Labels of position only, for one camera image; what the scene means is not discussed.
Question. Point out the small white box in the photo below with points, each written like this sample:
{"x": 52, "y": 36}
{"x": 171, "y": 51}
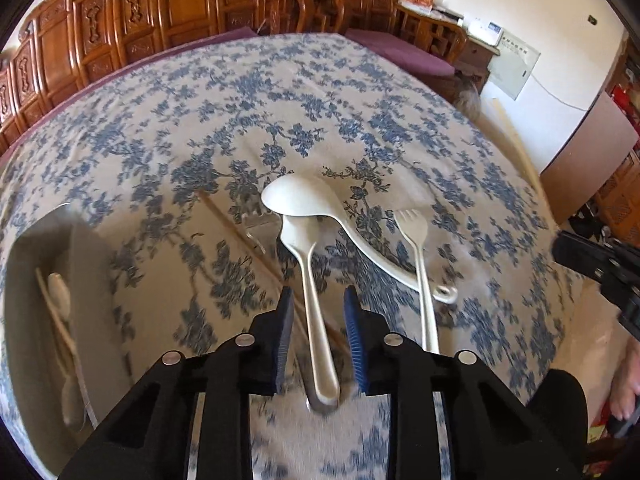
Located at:
{"x": 447, "y": 14}

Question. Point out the white plastic fork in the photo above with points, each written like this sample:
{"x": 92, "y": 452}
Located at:
{"x": 422, "y": 270}

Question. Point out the person's right hand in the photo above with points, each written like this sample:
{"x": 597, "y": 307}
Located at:
{"x": 629, "y": 385}

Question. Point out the brown wooden board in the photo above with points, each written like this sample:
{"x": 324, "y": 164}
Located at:
{"x": 590, "y": 155}

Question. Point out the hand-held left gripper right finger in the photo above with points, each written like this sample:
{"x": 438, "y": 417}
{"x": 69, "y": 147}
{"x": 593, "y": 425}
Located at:
{"x": 354, "y": 332}

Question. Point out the wooden side table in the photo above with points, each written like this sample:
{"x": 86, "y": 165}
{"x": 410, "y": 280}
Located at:
{"x": 475, "y": 60}

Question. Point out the blue floral tablecloth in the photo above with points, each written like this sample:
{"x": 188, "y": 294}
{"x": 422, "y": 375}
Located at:
{"x": 350, "y": 110}

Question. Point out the grey electrical panel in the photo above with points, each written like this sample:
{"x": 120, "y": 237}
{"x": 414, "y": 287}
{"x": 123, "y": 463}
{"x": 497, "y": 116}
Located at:
{"x": 515, "y": 65}

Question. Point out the rectangular metal tin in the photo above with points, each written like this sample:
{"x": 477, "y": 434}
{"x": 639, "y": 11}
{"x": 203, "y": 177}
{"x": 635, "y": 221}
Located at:
{"x": 30, "y": 360}

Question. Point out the carved wooden sofa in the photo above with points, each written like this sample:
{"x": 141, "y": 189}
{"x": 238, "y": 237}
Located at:
{"x": 125, "y": 15}

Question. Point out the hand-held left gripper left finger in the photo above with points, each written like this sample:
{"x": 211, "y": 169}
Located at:
{"x": 284, "y": 322}

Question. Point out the small white plastic spoon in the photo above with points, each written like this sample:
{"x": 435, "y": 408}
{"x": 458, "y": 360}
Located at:
{"x": 312, "y": 310}

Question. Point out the white plastic ladle spoon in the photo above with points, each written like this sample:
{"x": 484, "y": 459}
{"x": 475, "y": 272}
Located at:
{"x": 295, "y": 195}

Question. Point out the white telephone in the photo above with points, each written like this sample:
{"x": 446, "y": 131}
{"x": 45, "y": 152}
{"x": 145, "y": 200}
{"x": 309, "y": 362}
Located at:
{"x": 485, "y": 31}

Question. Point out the grey fluffy object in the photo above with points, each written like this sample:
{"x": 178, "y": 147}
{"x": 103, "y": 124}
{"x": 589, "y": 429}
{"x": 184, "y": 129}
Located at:
{"x": 467, "y": 97}

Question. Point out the purple armchair cushion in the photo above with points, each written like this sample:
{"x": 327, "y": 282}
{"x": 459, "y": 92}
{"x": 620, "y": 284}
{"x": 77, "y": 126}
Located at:
{"x": 400, "y": 50}

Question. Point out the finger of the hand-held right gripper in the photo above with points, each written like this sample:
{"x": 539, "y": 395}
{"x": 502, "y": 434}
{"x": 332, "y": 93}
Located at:
{"x": 577, "y": 252}

